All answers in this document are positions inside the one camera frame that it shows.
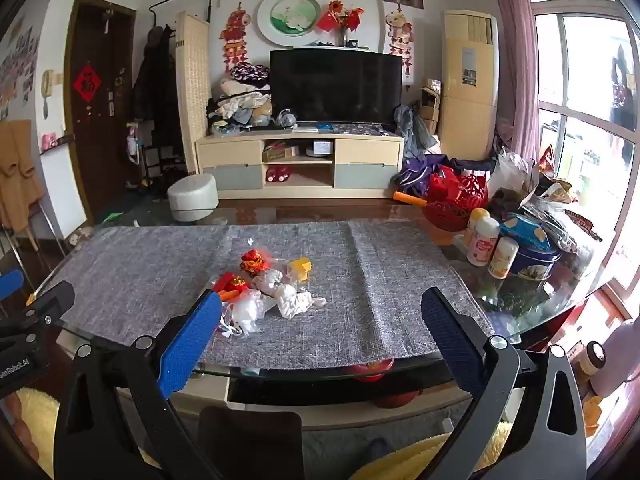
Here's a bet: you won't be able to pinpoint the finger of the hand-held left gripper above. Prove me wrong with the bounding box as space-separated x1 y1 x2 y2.
0 269 26 307
0 280 76 340

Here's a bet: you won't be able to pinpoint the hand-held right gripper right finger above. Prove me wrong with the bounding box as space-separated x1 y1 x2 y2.
421 287 598 480

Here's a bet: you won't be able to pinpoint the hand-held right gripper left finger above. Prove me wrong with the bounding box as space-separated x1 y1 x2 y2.
54 290 226 480

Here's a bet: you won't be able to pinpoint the red block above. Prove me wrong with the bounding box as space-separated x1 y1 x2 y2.
212 272 251 293

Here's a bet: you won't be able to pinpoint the red wrapper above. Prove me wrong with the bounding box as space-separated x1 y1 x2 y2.
240 249 274 276

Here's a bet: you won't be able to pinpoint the white paper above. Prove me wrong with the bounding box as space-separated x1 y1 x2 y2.
272 282 327 320

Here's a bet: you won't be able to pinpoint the white plastic bag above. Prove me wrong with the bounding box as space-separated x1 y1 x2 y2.
219 292 277 339

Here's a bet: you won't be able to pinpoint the white bottle orange label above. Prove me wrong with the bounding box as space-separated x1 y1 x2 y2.
488 236 520 280

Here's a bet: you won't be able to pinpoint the white bottle pink label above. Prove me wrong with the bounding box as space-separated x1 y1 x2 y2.
466 216 501 267

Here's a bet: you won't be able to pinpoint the brown garment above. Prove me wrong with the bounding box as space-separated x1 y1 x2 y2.
0 120 47 234

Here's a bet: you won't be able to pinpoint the black chair back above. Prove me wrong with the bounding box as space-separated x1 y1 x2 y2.
197 405 305 480

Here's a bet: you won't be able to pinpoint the blue round tin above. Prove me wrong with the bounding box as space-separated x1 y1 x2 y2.
502 244 562 294

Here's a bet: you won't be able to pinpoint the white bottle yellow cap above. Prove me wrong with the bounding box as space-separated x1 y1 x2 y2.
462 207 491 251

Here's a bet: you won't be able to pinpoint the blue packet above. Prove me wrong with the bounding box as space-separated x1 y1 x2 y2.
499 212 552 252

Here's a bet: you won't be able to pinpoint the yellow L-shaped block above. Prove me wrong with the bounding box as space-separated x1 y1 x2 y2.
287 257 313 282

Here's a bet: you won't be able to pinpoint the red plastic basket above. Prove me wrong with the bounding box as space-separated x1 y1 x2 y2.
422 167 489 233

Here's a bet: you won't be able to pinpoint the jar with dark lid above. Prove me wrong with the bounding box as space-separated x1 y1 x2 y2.
579 341 606 377

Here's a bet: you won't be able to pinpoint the grey woven table mat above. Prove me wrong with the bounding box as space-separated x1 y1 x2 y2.
47 220 496 367

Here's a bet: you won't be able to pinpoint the white round stool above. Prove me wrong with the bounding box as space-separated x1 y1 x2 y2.
167 174 220 224

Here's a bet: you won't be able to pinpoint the brown door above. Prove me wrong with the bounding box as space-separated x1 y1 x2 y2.
64 0 137 221

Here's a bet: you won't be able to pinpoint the purple bag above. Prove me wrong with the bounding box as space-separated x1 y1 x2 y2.
397 155 452 196

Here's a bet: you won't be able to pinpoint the pile of plastic snack bags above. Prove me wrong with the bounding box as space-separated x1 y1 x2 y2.
487 146 603 261

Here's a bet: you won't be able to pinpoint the beige TV cabinet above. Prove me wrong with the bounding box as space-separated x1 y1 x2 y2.
195 130 405 201

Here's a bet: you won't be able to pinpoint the red diamond door decoration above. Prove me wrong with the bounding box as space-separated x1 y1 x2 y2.
73 62 103 106

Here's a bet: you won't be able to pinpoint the grey hanging clothes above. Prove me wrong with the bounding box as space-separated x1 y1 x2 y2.
394 105 442 159

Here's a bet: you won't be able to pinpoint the dark hanging coats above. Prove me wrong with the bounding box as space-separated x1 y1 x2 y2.
131 25 179 128

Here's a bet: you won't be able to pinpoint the cardboard box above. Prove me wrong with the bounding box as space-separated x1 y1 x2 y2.
418 78 444 136

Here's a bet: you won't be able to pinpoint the beige folding screen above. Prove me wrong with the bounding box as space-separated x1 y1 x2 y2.
175 11 212 178

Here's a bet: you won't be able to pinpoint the pile of clothes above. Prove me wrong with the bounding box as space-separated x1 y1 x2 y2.
206 62 274 134

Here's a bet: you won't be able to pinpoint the beige standing air conditioner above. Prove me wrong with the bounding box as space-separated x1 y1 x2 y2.
438 10 500 161

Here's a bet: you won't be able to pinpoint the window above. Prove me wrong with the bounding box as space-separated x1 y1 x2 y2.
525 0 640 281

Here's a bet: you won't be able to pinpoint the black television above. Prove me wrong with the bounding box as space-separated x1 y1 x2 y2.
270 49 404 126

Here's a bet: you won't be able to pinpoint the red hanging ornament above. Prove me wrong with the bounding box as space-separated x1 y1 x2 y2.
220 2 254 74
385 5 416 81

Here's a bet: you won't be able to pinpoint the pink curtain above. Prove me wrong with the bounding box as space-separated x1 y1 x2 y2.
487 0 542 161

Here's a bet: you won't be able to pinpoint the vase with red flags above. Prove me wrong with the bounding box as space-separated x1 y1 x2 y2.
315 0 366 48

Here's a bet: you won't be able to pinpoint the wall photos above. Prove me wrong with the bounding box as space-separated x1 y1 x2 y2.
0 25 41 107

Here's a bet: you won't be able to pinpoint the round white wall decoration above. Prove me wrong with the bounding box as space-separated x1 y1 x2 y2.
257 0 332 51

